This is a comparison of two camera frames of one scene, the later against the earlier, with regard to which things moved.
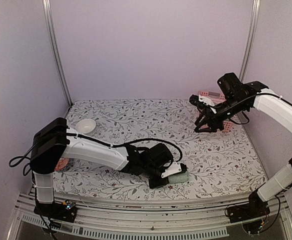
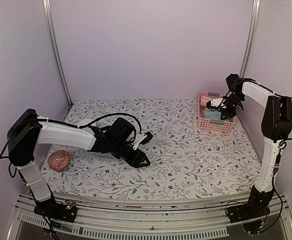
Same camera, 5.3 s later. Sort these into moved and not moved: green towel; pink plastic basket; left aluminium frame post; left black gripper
Moved: green towel; left black gripper
Not moved: pink plastic basket; left aluminium frame post
